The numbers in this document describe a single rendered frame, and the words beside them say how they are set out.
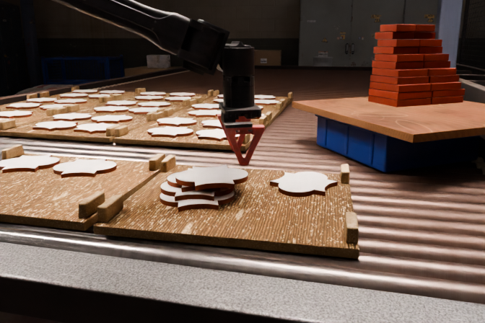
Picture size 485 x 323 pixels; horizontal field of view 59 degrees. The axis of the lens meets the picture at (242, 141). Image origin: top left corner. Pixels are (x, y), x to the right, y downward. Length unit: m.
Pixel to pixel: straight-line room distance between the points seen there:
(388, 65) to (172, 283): 0.91
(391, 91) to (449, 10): 1.22
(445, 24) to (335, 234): 1.88
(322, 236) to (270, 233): 0.08
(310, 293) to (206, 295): 0.13
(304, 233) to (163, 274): 0.22
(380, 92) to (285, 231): 0.73
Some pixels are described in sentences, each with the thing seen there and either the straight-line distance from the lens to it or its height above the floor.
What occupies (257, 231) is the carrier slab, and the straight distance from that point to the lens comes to 0.67.
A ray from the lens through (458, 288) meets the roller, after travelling 0.63.
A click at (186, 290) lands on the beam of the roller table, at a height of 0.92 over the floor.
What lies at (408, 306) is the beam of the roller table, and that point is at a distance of 0.58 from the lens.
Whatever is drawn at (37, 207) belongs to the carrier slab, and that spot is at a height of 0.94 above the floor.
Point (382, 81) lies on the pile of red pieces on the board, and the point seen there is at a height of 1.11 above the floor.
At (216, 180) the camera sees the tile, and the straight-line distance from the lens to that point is 0.77.
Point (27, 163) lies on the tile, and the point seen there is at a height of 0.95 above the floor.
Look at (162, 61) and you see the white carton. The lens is 7.53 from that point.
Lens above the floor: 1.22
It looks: 13 degrees down
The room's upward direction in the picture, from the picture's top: straight up
